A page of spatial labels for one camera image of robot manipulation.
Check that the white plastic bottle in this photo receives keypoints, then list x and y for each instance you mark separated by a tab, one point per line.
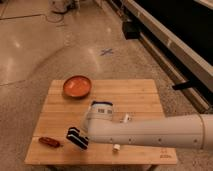
127	118

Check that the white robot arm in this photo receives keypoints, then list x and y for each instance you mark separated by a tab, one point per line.
189	131

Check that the wooden table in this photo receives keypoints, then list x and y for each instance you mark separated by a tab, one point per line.
137	97

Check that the black box on floor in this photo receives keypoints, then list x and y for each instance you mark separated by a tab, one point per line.
130	31

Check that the orange bowl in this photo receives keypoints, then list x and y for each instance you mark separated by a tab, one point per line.
77	86

